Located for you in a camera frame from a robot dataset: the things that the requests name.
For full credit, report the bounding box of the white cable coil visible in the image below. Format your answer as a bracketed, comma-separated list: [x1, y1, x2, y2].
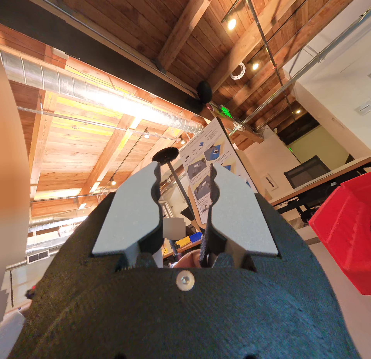
[230, 62, 246, 80]

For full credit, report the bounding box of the silver air duct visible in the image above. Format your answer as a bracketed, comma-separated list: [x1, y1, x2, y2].
[0, 49, 204, 137]
[27, 215, 88, 235]

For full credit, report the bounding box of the black ceiling speaker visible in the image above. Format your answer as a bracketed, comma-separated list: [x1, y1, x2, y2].
[197, 80, 214, 104]

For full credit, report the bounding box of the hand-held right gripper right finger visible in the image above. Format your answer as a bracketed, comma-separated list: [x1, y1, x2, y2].
[199, 162, 279, 268]

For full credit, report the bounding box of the long white desk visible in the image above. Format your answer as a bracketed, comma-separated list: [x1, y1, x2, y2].
[269, 155, 371, 220]

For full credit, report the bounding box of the black floor lamp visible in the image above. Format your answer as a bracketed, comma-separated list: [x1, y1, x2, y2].
[151, 147, 198, 220]

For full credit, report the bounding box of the black mesh office chair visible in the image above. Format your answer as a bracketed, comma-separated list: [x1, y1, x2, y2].
[283, 155, 331, 189]

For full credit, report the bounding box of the white air vent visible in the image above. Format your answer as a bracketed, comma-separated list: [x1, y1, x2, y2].
[26, 250, 50, 264]

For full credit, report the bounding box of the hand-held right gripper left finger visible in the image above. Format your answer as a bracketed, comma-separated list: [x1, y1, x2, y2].
[92, 162, 164, 268]

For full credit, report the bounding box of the instruction poster board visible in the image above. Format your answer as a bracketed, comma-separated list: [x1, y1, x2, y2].
[179, 117, 259, 225]

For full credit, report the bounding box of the person's right hand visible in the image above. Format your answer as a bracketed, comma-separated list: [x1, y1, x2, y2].
[173, 250, 202, 268]

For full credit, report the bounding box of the red plastic bin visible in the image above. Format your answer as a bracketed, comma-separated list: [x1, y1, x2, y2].
[308, 173, 371, 296]

